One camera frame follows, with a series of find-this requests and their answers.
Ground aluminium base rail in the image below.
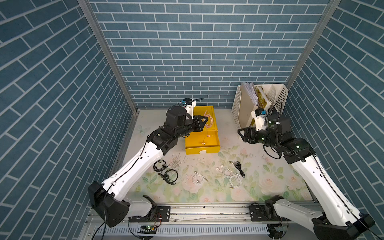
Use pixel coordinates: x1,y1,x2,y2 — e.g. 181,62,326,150
79,202,322,240

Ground yellow covered book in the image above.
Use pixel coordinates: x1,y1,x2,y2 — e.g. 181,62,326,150
255,86,272,111

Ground white earphones right coil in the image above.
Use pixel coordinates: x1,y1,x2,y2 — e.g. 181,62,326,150
229,175,242,189

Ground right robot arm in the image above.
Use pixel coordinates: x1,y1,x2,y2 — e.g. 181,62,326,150
238,115,375,240

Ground black earphones large coil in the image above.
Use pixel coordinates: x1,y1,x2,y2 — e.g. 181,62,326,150
153,160,168,173

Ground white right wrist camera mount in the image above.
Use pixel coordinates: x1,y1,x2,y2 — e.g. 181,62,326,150
251,107,267,131

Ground pink wired earphones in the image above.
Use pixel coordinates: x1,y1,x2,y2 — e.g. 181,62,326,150
202,110,214,146

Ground beige folder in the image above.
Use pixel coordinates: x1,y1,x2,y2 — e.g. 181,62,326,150
239,82,259,128

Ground white perforated file organizer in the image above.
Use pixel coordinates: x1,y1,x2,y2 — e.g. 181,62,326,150
232,84,289,129

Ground small black wired earphones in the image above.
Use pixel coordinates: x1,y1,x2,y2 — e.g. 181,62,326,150
230,161,246,178

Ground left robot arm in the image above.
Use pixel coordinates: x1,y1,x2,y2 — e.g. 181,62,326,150
88,106,209,228

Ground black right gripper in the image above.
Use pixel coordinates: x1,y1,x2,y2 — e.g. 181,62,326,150
236,126,277,150

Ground yellow drawer cabinet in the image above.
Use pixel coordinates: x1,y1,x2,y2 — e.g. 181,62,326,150
185,106,221,155

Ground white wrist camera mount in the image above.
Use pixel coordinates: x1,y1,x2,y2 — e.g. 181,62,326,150
180,98,204,119
251,107,267,131

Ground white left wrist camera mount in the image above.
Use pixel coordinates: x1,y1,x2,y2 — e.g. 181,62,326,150
180,98,204,119

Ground black earphones lower coil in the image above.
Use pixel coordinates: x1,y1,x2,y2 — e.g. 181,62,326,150
159,169,179,185

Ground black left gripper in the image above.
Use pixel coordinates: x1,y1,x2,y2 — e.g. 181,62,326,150
173,114,208,139

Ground white earphones left coil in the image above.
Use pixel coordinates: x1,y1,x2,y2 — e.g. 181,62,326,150
192,171,208,186

